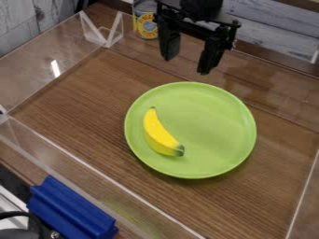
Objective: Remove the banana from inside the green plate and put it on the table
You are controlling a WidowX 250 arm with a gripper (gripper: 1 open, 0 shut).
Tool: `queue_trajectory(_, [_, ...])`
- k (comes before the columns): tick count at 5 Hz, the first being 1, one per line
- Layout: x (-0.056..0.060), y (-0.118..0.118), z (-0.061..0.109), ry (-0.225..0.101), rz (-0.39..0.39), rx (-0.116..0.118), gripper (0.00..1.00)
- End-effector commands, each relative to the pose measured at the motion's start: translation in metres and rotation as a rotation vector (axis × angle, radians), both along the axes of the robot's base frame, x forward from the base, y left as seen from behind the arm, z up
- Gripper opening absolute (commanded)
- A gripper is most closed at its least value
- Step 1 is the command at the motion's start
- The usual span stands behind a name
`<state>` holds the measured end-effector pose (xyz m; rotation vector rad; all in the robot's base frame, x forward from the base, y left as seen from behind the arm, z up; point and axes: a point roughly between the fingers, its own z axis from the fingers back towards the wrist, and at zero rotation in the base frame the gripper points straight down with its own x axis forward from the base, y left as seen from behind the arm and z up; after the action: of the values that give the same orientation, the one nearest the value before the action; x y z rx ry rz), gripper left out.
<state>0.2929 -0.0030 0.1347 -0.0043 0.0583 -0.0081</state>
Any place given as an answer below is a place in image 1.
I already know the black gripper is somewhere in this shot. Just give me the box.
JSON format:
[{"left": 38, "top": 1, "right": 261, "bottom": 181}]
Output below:
[{"left": 155, "top": 0, "right": 242, "bottom": 75}]

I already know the yellow toy banana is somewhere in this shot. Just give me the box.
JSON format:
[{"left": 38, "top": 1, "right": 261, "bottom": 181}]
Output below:
[{"left": 143, "top": 107, "right": 185, "bottom": 157}]

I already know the green round plate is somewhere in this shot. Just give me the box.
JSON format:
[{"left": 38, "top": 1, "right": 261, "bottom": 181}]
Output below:
[{"left": 123, "top": 81, "right": 257, "bottom": 179}]

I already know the yellow labelled tin can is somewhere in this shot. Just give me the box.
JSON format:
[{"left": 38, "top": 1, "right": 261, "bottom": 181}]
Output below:
[{"left": 133, "top": 0, "right": 159, "bottom": 40}]

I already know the blue plastic clamp block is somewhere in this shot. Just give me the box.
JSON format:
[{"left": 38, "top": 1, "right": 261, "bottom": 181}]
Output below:
[{"left": 29, "top": 176, "right": 119, "bottom": 239}]

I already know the clear acrylic enclosure wall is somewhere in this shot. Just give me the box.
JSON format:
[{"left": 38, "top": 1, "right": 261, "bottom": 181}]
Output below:
[{"left": 0, "top": 105, "right": 206, "bottom": 239}]

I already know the black cable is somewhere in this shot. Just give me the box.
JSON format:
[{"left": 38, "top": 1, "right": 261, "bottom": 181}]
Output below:
[{"left": 0, "top": 211, "right": 50, "bottom": 239}]

